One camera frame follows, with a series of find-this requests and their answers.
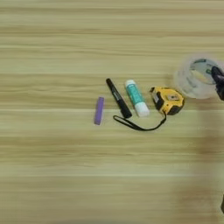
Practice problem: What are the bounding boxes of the purple eraser bar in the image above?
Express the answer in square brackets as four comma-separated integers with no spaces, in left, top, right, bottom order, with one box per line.
[93,96,106,127]

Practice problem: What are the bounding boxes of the yellow tape measure with strap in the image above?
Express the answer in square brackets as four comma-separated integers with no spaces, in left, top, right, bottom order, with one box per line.
[112,86,186,132]

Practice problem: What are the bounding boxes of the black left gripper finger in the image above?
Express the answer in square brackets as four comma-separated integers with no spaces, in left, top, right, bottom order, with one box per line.
[210,66,224,102]

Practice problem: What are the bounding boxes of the teal and white glue stick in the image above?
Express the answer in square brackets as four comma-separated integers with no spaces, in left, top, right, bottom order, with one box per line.
[124,79,151,118]

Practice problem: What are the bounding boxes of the clear tape roll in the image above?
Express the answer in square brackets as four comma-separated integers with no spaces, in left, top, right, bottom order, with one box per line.
[173,53,224,101]

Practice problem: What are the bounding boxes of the black marker pen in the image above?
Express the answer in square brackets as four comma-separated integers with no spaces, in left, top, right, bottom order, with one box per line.
[105,77,133,120]

